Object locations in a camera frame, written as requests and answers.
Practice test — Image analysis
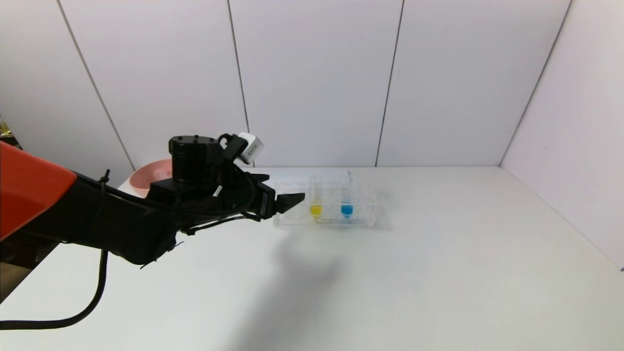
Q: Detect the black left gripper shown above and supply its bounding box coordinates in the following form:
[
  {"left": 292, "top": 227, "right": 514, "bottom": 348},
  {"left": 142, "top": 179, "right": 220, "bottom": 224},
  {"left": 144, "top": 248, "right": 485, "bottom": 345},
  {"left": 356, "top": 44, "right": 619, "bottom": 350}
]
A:
[{"left": 225, "top": 172, "right": 305, "bottom": 222}]

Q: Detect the test tube with yellow pigment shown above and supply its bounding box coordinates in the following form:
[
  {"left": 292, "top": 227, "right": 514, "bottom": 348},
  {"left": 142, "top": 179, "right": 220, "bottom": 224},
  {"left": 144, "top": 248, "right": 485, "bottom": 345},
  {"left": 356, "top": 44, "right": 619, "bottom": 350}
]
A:
[{"left": 310, "top": 176, "right": 323, "bottom": 221}]

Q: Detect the test tube with blue pigment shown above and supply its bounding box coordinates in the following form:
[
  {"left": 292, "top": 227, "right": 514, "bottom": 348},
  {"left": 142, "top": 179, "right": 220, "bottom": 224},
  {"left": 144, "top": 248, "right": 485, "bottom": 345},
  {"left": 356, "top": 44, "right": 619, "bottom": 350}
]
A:
[{"left": 341, "top": 177, "right": 354, "bottom": 220}]

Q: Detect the clear acrylic test tube rack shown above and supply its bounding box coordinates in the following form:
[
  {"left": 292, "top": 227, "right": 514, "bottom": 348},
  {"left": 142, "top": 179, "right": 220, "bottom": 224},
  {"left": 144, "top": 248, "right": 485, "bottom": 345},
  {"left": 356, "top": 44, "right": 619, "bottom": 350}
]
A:
[{"left": 272, "top": 177, "right": 379, "bottom": 229}]

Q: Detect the white paper sheet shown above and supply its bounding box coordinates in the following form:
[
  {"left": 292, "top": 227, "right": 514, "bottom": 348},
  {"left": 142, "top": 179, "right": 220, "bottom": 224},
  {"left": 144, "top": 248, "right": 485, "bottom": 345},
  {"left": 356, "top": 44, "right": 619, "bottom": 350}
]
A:
[{"left": 251, "top": 168, "right": 352, "bottom": 190}]

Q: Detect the pink plastic bowl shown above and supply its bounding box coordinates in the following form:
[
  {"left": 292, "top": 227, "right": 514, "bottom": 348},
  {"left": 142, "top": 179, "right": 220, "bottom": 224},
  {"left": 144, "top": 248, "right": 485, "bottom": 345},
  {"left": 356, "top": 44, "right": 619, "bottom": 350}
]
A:
[{"left": 129, "top": 158, "right": 174, "bottom": 198}]

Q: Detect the dark background furniture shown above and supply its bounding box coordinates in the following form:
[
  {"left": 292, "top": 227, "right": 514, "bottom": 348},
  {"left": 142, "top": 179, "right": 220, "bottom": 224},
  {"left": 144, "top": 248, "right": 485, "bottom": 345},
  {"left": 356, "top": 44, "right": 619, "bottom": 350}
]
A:
[{"left": 0, "top": 239, "right": 52, "bottom": 298}]

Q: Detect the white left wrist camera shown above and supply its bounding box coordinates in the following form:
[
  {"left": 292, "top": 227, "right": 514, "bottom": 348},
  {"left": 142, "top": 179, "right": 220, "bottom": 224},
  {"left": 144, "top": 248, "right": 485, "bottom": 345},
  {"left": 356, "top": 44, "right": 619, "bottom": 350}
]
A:
[{"left": 237, "top": 132, "right": 265, "bottom": 164}]

